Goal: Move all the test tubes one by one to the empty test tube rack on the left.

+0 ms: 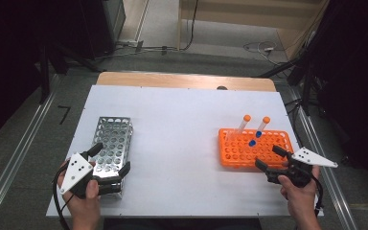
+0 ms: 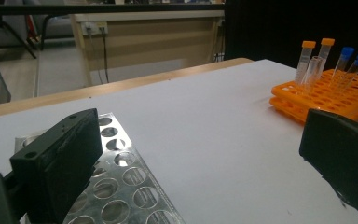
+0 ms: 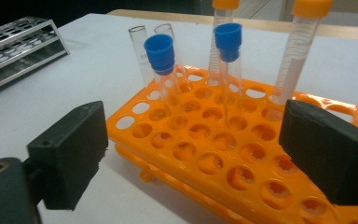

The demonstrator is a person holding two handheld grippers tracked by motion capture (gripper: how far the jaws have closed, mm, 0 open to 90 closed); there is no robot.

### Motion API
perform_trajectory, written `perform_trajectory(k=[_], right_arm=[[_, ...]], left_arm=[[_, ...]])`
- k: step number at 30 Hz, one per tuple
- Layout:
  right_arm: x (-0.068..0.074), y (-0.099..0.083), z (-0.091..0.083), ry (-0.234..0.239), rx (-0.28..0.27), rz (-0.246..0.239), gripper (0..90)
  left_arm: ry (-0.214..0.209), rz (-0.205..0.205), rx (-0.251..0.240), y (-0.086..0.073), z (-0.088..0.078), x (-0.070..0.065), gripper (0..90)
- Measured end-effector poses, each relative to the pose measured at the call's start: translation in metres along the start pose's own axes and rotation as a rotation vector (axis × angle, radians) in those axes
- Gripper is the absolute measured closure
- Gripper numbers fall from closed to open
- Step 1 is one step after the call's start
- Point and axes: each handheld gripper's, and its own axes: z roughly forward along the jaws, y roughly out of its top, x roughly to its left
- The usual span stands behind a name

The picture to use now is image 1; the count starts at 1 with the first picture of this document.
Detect black curtain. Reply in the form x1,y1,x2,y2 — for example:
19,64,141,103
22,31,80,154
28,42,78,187
287,0,368,196

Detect white board sheet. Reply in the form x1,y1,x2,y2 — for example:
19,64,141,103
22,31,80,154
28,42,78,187
46,84,324,219

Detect orange test tube rack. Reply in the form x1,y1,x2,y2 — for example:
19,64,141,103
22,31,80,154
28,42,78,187
218,127,295,171

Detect metal floor rail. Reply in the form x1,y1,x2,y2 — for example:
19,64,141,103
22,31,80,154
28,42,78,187
279,80,360,230
0,73,63,230

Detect black stand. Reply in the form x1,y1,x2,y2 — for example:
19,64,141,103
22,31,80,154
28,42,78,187
257,56,315,117
37,42,104,104

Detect metal test tube rack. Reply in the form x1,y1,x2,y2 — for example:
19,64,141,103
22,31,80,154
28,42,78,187
89,116,134,199

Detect person's right hand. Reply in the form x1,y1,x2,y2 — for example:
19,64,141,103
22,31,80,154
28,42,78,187
277,164,321,220

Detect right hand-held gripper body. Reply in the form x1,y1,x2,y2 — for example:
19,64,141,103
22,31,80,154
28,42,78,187
265,147,339,189

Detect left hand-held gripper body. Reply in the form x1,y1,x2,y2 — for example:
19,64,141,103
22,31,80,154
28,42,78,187
58,152,124,199

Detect left hand-held gripper black cable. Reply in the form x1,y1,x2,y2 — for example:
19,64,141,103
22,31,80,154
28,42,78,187
52,162,78,230

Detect black floor cables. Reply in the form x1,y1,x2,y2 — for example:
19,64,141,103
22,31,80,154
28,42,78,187
283,98,305,137

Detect white floor cable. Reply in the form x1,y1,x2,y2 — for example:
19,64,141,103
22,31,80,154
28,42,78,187
242,40,289,66

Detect black cabinet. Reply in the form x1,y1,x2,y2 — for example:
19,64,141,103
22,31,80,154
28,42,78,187
78,0,127,61

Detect hand-held gripper black cable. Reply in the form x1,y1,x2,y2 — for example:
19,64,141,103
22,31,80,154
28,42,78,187
52,162,78,230
310,174,325,219

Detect black hanging cable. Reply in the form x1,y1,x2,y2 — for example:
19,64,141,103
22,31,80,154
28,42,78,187
180,0,200,52

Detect right hand-held gripper black cable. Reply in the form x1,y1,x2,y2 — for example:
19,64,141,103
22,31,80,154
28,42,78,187
310,174,325,219

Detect wooden table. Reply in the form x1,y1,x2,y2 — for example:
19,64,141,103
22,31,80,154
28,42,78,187
95,71,277,93

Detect person's left hand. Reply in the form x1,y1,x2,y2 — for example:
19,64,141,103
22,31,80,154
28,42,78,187
57,159,103,222

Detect light wooden desk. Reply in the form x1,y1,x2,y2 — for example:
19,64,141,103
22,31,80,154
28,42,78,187
176,0,330,61

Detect orange capped test tube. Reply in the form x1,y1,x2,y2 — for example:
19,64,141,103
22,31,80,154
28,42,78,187
255,116,271,133
234,114,252,137

